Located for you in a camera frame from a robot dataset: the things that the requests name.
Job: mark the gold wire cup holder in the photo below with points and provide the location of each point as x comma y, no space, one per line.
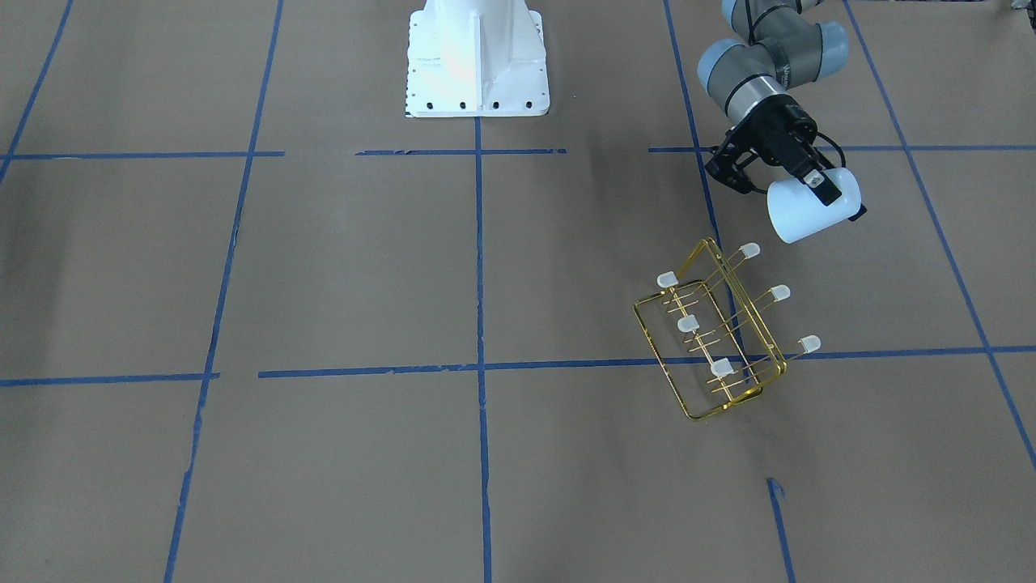
708,335

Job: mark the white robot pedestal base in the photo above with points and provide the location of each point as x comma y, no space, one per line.
476,58

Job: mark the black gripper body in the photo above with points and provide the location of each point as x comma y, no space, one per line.
782,128

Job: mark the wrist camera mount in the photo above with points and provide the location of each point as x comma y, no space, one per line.
728,164

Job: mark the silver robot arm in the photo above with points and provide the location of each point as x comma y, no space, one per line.
750,77

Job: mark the light blue cup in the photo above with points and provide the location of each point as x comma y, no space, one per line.
796,213

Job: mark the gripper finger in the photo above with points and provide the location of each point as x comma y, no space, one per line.
812,174
858,214

